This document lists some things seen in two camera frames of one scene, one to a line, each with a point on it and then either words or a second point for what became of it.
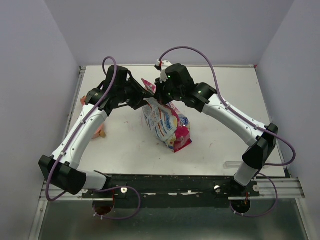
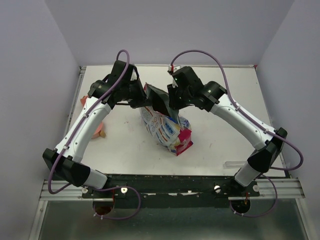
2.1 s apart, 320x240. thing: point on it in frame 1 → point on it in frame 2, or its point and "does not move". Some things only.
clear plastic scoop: (232, 164) does not move
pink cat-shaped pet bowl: (101, 132) does not move
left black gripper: (140, 93) does not move
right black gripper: (159, 97) → (174, 103)
